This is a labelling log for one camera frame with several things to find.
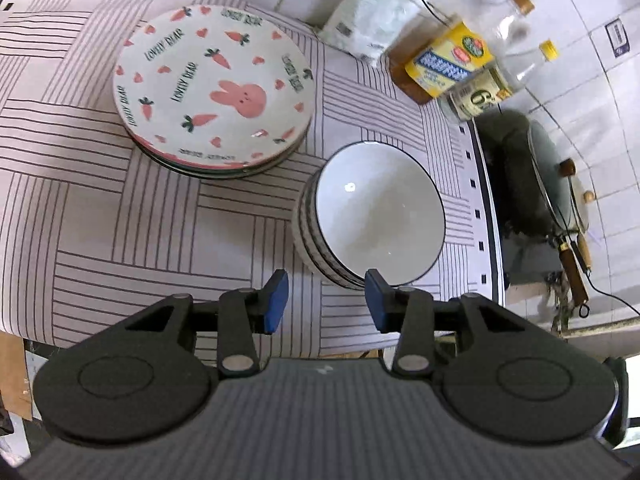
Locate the grey pan with wooden handle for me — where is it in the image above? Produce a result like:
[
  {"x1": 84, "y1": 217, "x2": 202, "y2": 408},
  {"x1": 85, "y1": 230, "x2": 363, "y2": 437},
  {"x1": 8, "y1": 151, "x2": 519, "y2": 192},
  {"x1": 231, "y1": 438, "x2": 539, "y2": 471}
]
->
[{"x1": 525, "y1": 120, "x2": 592, "y2": 318}]

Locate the white ribbed bowl black rim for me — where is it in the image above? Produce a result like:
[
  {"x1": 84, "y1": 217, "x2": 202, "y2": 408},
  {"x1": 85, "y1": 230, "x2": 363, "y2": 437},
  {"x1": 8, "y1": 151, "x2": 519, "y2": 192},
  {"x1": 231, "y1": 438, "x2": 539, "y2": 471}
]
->
[
  {"x1": 311, "y1": 141, "x2": 447, "y2": 283},
  {"x1": 298, "y1": 180, "x2": 381, "y2": 288},
  {"x1": 291, "y1": 195, "x2": 368, "y2": 291}
]

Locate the blue wall sticker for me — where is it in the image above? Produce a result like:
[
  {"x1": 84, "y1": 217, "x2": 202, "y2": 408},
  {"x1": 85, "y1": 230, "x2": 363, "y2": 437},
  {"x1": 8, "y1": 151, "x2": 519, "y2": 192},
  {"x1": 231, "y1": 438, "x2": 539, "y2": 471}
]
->
[{"x1": 604, "y1": 17, "x2": 634, "y2": 59}]

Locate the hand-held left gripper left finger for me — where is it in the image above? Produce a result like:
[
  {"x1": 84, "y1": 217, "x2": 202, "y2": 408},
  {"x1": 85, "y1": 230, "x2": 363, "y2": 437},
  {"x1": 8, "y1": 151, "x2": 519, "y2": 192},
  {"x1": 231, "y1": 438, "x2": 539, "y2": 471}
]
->
[{"x1": 125, "y1": 269, "x2": 290, "y2": 378}]

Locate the yellow label oil bottle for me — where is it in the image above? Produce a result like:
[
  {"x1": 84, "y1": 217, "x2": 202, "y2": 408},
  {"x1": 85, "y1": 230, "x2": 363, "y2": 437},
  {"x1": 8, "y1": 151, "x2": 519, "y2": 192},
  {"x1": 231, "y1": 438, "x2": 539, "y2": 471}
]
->
[{"x1": 390, "y1": 0, "x2": 536, "y2": 106}]

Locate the pan lid with wooden knob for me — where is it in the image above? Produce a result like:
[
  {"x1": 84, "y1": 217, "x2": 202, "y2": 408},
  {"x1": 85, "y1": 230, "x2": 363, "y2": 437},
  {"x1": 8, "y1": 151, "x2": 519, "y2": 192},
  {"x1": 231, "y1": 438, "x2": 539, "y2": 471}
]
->
[{"x1": 559, "y1": 157, "x2": 598, "y2": 235}]

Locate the clear vinegar bottle yellow cap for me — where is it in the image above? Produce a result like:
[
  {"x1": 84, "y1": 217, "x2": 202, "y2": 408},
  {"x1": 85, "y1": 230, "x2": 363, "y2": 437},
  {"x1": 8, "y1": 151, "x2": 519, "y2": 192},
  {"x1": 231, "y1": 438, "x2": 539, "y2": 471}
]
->
[{"x1": 440, "y1": 39, "x2": 558, "y2": 122}]

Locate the brown cardboard piece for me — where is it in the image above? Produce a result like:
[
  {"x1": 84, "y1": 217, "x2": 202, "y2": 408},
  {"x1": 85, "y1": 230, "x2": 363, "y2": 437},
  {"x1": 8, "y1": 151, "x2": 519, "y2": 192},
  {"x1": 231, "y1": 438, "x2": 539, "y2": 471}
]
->
[{"x1": 0, "y1": 332, "x2": 34, "y2": 421}]

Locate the white bunny carrot plate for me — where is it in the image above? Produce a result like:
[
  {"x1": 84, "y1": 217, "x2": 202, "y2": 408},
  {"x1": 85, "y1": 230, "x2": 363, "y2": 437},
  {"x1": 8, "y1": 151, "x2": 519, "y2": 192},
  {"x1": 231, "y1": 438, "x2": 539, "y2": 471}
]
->
[{"x1": 112, "y1": 4, "x2": 317, "y2": 168}]

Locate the white seasoning bag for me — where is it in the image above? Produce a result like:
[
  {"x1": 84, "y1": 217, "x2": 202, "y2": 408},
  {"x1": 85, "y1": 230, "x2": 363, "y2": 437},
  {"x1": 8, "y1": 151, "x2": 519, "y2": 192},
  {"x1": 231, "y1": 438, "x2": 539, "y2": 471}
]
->
[{"x1": 317, "y1": 0, "x2": 426, "y2": 68}]

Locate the striped pink tablecloth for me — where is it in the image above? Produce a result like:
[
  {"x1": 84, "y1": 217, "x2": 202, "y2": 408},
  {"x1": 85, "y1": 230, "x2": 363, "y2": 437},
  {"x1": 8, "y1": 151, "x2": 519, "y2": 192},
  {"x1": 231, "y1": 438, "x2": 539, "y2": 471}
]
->
[{"x1": 0, "y1": 0, "x2": 506, "y2": 361}]

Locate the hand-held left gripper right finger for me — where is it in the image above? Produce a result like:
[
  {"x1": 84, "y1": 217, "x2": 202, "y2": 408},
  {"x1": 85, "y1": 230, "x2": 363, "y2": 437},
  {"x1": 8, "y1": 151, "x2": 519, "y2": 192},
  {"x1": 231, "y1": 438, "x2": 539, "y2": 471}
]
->
[{"x1": 365, "y1": 269, "x2": 533, "y2": 378}]

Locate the dark pot with glass lid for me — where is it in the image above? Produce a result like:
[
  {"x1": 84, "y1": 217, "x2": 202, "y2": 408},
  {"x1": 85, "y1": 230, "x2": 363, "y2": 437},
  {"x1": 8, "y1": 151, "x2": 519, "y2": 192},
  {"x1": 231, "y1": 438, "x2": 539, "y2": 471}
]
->
[{"x1": 480, "y1": 110, "x2": 556, "y2": 238}]

